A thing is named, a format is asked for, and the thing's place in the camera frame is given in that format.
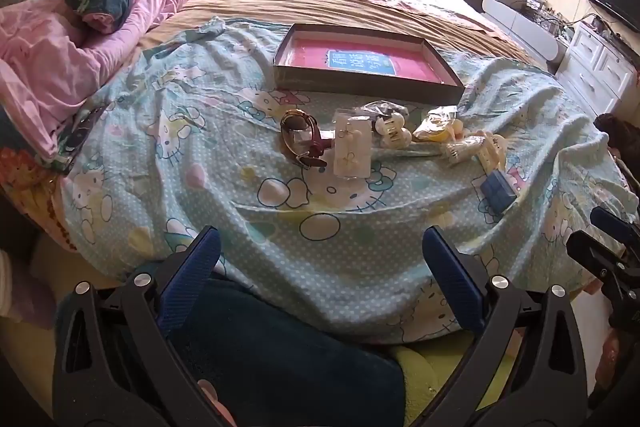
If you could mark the yellow rings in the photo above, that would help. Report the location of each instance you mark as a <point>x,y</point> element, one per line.
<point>437,132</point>

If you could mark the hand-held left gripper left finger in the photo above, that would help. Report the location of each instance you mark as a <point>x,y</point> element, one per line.
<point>192,277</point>

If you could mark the white vanity table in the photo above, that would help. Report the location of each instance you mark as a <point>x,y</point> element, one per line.
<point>520,24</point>

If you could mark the cartoon cat printed blanket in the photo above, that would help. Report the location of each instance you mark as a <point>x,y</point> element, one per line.
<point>200,187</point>

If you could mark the tan bedsheet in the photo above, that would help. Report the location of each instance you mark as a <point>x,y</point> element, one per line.
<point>275,2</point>

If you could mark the dark brown object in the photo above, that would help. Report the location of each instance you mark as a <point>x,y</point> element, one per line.
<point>610,132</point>

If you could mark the orange floral quilt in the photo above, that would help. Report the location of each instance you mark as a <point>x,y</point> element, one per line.
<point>25,187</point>

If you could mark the white drawer cabinet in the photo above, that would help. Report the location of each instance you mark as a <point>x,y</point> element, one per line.
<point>595,57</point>

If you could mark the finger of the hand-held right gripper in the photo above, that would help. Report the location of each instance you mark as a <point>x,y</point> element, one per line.
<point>595,252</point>
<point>610,222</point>

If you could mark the person's yellow-green fleece top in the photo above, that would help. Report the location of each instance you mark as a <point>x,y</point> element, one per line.
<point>435,372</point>

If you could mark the cream claw hair clip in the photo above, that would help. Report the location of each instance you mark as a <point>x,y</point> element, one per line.
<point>492,154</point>

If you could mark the white flower earring packet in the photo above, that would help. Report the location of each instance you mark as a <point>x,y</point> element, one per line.
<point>352,147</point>

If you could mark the small blue box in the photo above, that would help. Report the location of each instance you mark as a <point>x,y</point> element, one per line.
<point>497,192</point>

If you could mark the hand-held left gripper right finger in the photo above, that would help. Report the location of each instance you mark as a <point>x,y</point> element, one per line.
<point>452,279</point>

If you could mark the lilac cloth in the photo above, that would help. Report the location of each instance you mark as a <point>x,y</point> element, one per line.
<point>20,297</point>

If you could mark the pink quilt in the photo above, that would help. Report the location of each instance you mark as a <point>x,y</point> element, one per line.
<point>50,57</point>

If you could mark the person's leg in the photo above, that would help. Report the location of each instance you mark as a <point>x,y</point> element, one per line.
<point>280,357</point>

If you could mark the white hair clip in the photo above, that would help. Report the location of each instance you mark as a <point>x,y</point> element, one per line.
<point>392,134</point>

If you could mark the shallow cardboard box pink inside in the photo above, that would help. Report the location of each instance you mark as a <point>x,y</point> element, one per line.
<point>350,57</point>

